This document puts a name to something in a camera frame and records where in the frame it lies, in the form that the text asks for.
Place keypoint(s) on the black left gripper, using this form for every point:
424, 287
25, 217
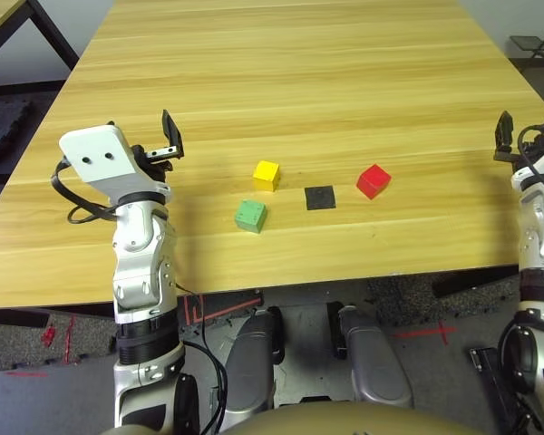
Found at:
161, 161

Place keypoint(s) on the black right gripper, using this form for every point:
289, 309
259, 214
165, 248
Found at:
537, 145

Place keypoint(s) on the yellow wooden block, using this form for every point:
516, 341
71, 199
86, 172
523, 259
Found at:
266, 175

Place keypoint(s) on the red wooden block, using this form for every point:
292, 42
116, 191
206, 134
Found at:
372, 180

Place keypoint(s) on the green wooden block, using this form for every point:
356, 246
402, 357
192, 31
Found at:
250, 216

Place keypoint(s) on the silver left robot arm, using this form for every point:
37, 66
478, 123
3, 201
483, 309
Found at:
140, 272

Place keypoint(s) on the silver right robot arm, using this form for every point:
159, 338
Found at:
537, 254

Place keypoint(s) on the black stand with tray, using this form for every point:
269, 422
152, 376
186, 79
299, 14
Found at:
530, 44

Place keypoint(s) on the black foam floor mat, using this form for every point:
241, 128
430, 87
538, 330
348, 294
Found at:
2, 131

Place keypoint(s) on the wooden side table black legs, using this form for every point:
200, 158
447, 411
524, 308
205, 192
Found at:
0, 13

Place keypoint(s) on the speckled floor mat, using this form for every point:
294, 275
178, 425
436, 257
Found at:
408, 299
22, 340

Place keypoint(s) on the black square marker patch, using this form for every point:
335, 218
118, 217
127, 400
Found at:
320, 198

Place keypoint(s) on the black mat with red lines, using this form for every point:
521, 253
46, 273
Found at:
222, 306

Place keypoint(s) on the black box on floor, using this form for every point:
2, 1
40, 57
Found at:
492, 371

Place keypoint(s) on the grey right robot leg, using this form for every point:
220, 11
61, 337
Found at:
374, 362

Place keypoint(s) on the grey robot leg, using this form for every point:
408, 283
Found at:
249, 371
374, 362

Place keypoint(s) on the grey left robot leg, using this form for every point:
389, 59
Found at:
249, 371

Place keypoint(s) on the tan robot torso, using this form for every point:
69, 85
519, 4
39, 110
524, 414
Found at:
299, 421

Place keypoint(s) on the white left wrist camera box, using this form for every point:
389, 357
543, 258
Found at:
100, 156

